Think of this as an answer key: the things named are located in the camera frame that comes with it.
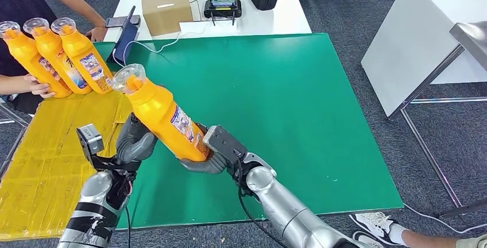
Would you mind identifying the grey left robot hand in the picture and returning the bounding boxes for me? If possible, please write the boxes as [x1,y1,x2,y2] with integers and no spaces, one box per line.
[115,113,159,164]

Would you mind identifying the large white table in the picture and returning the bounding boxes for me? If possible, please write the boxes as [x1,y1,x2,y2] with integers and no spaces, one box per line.
[361,0,487,119]

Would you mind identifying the brown cardboard box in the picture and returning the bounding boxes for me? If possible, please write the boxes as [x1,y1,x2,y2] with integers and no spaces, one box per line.
[141,0,194,37]

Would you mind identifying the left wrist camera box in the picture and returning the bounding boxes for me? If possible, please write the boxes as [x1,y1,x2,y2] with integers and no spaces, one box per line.
[76,123,105,156]

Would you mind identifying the person's left hand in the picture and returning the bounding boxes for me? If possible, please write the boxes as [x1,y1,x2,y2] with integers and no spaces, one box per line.
[85,26,109,43]

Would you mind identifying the white floor cable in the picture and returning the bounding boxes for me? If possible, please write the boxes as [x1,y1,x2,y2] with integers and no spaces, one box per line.
[403,203,487,235]

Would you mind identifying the grey smartphone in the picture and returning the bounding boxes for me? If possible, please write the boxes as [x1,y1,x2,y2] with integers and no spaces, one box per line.
[105,15,141,29]

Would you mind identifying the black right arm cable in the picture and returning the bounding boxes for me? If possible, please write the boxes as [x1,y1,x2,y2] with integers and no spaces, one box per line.
[235,160,290,248]

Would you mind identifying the stainless steel table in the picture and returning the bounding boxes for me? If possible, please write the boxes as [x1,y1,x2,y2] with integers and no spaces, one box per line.
[388,22,487,220]

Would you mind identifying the grey metal chair frame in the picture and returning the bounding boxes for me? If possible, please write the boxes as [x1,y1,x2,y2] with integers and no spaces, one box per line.
[0,103,31,171]

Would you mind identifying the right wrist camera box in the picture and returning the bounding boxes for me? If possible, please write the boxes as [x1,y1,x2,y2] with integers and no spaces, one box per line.
[202,125,248,169]

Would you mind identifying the orange bottle with clear cap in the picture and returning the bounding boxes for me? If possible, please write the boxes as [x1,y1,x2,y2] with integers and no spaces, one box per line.
[22,17,93,95]
[0,21,73,99]
[112,63,212,162]
[50,17,114,95]

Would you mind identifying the green table mat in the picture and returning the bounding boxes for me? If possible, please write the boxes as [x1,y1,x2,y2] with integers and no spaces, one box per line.
[91,33,404,232]

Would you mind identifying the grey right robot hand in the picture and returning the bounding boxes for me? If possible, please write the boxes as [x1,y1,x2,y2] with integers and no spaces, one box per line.
[179,122,230,175]

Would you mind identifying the black controller with screen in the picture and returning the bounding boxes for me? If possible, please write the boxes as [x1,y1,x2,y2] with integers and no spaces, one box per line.
[203,0,243,26]

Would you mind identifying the person's leg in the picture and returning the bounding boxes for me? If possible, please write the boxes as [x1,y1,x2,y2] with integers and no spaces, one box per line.
[392,223,487,248]

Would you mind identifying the white sneaker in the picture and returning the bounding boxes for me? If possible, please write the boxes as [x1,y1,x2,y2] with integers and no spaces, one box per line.
[349,212,406,246]
[351,231,386,248]

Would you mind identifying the yellow taped cardboard sheet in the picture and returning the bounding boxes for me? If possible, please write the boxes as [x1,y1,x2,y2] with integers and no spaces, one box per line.
[0,92,134,241]

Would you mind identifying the tablet in navy folio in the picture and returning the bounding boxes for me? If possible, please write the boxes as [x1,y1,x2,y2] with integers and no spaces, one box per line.
[107,6,141,64]

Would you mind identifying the thin white cable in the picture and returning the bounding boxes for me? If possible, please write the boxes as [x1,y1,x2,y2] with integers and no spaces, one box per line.
[112,20,214,68]

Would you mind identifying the person's right hand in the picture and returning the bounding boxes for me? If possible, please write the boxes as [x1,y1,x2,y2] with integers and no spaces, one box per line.
[22,74,57,100]

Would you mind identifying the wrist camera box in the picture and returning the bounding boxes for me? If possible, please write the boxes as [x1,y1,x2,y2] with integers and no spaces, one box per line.
[202,125,248,169]
[76,123,105,156]

